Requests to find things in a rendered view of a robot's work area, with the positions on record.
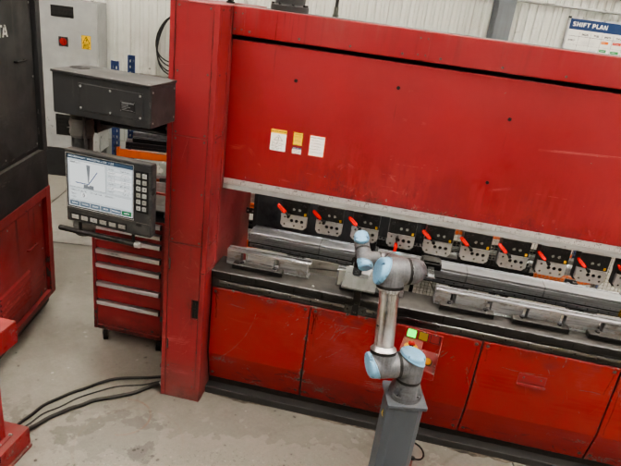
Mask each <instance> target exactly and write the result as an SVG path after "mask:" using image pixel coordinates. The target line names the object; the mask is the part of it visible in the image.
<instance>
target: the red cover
mask: <svg viewBox="0 0 621 466"><path fill-rule="evenodd" d="M232 34H234V35H240V36H247V37H253V38H260V39H266V40H273V41H279V42H286V43H298V44H305V45H311V46H318V47H324V48H331V49H338V50H345V51H351V52H358V53H364V54H371V55H383V56H390V57H396V58H403V59H409V60H416V61H422V62H429V63H435V64H442V65H448V66H455V67H467V68H474V69H480V70H487V71H493V72H500V73H506V74H513V75H519V76H526V77H533V78H539V79H546V80H558V81H564V82H571V83H577V84H584V85H590V86H598V87H604V88H611V89H618V90H621V56H613V55H601V54H594V53H587V52H580V51H573V50H567V49H559V48H553V47H546V46H539V45H532V44H524V43H512V42H505V41H498V40H491V39H484V38H478V37H470V36H464V35H456V34H450V33H443V32H436V31H426V32H425V31H424V30H416V29H410V28H402V27H396V26H389V25H382V24H375V23H368V22H361V21H355V20H347V19H341V18H328V17H321V16H313V15H307V14H300V13H293V12H285V11H279V10H272V9H266V8H258V7H252V6H236V5H234V16H233V30H232Z"/></svg>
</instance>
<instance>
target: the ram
mask: <svg viewBox="0 0 621 466"><path fill-rule="evenodd" d="M272 129H281V130H286V131H287V134H286V150H285V151H284V152H280V151H275V150H270V142H271V133H272ZM294 132H298V133H303V139H302V146H299V145H294V144H293V138H294ZM310 135H315V136H321V137H326V139H325V146H324V153H323V158H321V157H315V156H309V155H308V150H309V143H310ZM292 147H296V148H301V154H297V153H292ZM224 178H232V179H238V180H244V181H248V182H254V183H260V184H264V185H270V186H276V187H280V188H286V189H292V190H301V191H306V192H311V193H317V194H322V195H327V196H333V197H338V198H343V199H349V200H354V201H359V202H369V203H375V204H380V205H385V206H391V207H395V208H401V209H407V210H411V211H417V212H423V213H427V214H433V215H442V216H448V217H454V218H458V219H464V220H469V221H474V222H480V223H485V224H490V225H496V226H501V227H511V228H516V229H521V230H527V231H532V232H538V233H542V234H548V235H554V236H558V237H564V238H570V239H579V240H585V241H589V242H595V243H601V244H605V245H611V246H616V247H621V93H620V92H608V91H601V90H594V89H588V88H581V87H575V86H568V85H562V84H555V83H549V82H542V81H536V80H524V79H518V78H511V77H505V76H498V75H492V74H485V73H479V72H472V71H466V70H459V69H452V68H446V67H434V66H427V65H421V64H414V63H408V62H401V61H395V60H388V59H381V58H375V57H368V56H362V55H350V54H343V53H337V52H330V51H324V50H317V49H310V48H304V47H297V46H291V45H284V44H278V43H266V42H259V41H253V40H246V39H239V38H236V39H233V43H232V57H231V72H230V86H229V100H228V114H227V128H226V143H225V170H224ZM223 188H226V189H231V190H241V191H246V192H251V193H257V194H262V195H267V196H273V197H277V198H283V199H289V200H293V201H299V202H308V203H314V204H319V205H324V206H329V207H334V208H340V209H345V210H350V211H355V212H361V213H366V214H371V215H380V216H386V217H392V218H396V219H402V220H407V221H412V222H418V223H422V224H428V225H433V226H438V227H448V228H453V229H458V230H464V231H469V232H474V233H480V234H484V235H490V236H496V237H500V238H506V239H515V240H521V241H526V242H531V243H536V244H541V245H547V246H552V247H557V248H562V249H568V250H573V251H583V252H587V253H593V254H599V255H603V256H609V257H614V258H619V259H621V253H618V252H613V251H603V250H598V249H593V248H588V247H582V246H577V245H572V244H566V243H561V242H556V241H550V240H545V239H535V238H531V237H525V236H519V235H515V234H509V233H504V232H499V231H493V230H488V229H483V228H477V227H468V226H462V225H458V224H452V223H446V222H442V221H436V220H431V219H426V218H420V217H416V216H410V215H401V214H395V213H389V212H385V211H379V210H373V209H369V208H363V207H358V206H353V205H347V204H342V203H337V202H328V201H322V200H316V199H312V198H306V197H301V196H296V195H290V194H285V193H280V192H274V191H269V190H259V189H254V188H249V187H244V186H239V185H233V184H228V183H223Z"/></svg>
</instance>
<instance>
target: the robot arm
mask: <svg viewBox="0 0 621 466"><path fill-rule="evenodd" d="M369 239H370V237H369V234H368V232H367V231H365V230H359V231H357V232H356V233H355V235H354V246H355V253H356V254H355V257H354V258H352V260H351V263H352V265H353V266H354V268H353V272H352V275H354V276H361V273H362V271H369V270H372V268H373V271H372V280H373V282H374V284H376V287H377V288H378V289H379V300H378V310H377V319H376V328H375V338H374V344H372V345H371V348H370V351H367V352H366V353H365V356H364V361H365V368H366V371H367V374H368V376H369V377H370V378H374V379H385V378H394V379H393V381H392V382H391V384H390V385H389V387H388V394H389V396H390V397H391V399H393V400H394V401H396V402H398V403H400V404H404V405H415V404H417V403H419V402H420V400H421V395H422V393H421V386H420V382H421V378H422V375H423V370H424V367H425V362H426V357H425V355H424V353H423V352H422V351H421V350H419V349H417V348H415V347H411V346H404V347H402V348H401V350H400V351H396V348H395V346H394V343H395V333H396V318H397V308H398V300H399V293H400V292H401V291H403V289H404V285H414V284H418V283H420V282H421V281H422V280H423V279H424V278H425V277H426V275H427V266H426V264H425V263H424V262H423V261H422V260H420V259H417V258H407V257H404V256H401V255H400V253H399V252H396V251H371V247H370V241H369Z"/></svg>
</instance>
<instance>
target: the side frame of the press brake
mask: <svg viewBox="0 0 621 466"><path fill-rule="evenodd" d="M234 5H236V6H255V5H248V4H241V3H235V4H232V3H227V2H226V1H214V0H170V34H169V71H168V78H169V79H171V80H177V83H176V104H175V121H173V122H170V123H167V144H166V181H165V218H164V290H163V326H162V363H161V394H165V395H169V396H173V397H178V398H182V399H189V400H193V401H197V402H199V400H200V398H201V396H202V394H203V393H204V391H205V386H206V384H207V382H208V380H209V369H208V338H209V323H210V308H211V293H212V269H213V268H214V267H215V265H216V264H217V263H218V262H219V261H220V259H221V258H222V257H223V256H227V249H228V247H229V246H230V245H235V246H239V247H244V248H247V238H248V228H249V217H250V214H249V213H246V212H247V207H250V196H251V192H246V191H241V190H231V189H226V188H223V183H224V170H225V143H226V128H227V114H228V100H229V86H230V72H231V57H232V43H233V39H236V38H237V35H234V34H232V30H233V16H234ZM257 7H265V8H267V6H257Z"/></svg>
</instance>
